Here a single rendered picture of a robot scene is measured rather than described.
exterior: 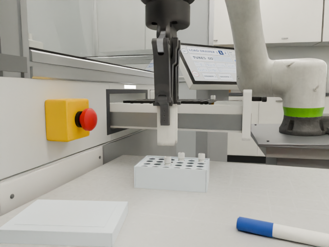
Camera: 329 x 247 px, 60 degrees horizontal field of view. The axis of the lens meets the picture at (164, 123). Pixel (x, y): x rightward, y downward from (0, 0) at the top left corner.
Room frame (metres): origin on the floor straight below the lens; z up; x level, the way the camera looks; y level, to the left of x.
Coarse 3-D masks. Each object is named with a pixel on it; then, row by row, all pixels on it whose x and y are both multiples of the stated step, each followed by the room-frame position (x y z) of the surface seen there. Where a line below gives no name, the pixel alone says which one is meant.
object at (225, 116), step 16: (112, 112) 0.71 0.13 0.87; (128, 112) 0.70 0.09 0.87; (144, 112) 0.69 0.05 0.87; (192, 112) 0.65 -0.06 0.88; (208, 112) 0.64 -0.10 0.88; (224, 112) 0.63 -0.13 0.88; (240, 112) 0.62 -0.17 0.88; (144, 128) 0.69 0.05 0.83; (192, 128) 0.65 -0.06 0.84; (208, 128) 0.64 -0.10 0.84; (224, 128) 0.63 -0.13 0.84; (240, 128) 0.62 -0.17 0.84
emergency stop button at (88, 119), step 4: (88, 108) 0.49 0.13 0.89; (84, 112) 0.48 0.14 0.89; (88, 112) 0.49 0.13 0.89; (92, 112) 0.49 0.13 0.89; (80, 116) 0.49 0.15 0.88; (84, 116) 0.48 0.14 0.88; (88, 116) 0.48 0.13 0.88; (92, 116) 0.49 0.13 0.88; (96, 116) 0.51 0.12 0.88; (80, 120) 0.48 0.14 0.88; (84, 120) 0.48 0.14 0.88; (88, 120) 0.48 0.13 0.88; (92, 120) 0.49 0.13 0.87; (96, 120) 0.51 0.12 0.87; (84, 124) 0.48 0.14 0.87; (88, 124) 0.48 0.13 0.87; (92, 124) 0.49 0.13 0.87; (84, 128) 0.49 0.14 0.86; (88, 128) 0.49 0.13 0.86; (92, 128) 0.49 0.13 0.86
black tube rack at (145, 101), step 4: (124, 100) 0.74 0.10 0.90; (128, 100) 0.74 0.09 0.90; (132, 100) 0.75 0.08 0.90; (136, 100) 0.74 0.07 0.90; (140, 100) 0.74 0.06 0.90; (144, 100) 0.74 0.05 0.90; (148, 100) 0.74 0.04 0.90; (152, 100) 0.74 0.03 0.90; (180, 100) 0.74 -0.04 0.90; (184, 100) 0.74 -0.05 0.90; (188, 100) 0.74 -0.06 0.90; (192, 100) 0.75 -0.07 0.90; (196, 100) 0.74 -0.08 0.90; (200, 100) 0.74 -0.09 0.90
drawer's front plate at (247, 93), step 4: (244, 92) 0.60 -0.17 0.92; (248, 92) 0.60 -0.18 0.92; (244, 96) 0.60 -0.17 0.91; (248, 96) 0.60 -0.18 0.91; (244, 100) 0.60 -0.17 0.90; (248, 100) 0.60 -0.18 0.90; (244, 104) 0.60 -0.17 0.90; (248, 104) 0.60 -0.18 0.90; (244, 108) 0.60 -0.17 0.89; (248, 108) 0.60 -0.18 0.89; (244, 112) 0.60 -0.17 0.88; (248, 112) 0.60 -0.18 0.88; (244, 116) 0.60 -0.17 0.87; (248, 116) 0.60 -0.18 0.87; (244, 120) 0.60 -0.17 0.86; (248, 120) 0.60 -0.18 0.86; (244, 124) 0.60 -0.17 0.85; (248, 124) 0.60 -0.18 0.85; (244, 128) 0.60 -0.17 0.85; (248, 128) 0.60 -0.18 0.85; (244, 132) 0.60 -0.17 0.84; (248, 132) 0.60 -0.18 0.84; (244, 136) 0.60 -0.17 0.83; (248, 136) 0.60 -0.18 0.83; (244, 140) 0.60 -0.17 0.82; (248, 140) 0.60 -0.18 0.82
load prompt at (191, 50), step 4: (188, 48) 1.66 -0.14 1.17; (192, 48) 1.68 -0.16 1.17; (196, 48) 1.69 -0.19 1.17; (200, 48) 1.71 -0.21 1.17; (204, 48) 1.72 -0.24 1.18; (192, 52) 1.65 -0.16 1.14; (196, 52) 1.66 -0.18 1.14; (200, 52) 1.68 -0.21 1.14; (204, 52) 1.69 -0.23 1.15; (208, 52) 1.71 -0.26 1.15; (212, 52) 1.73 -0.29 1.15; (216, 52) 1.74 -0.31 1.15; (220, 52) 1.76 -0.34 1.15; (224, 52) 1.78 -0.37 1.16
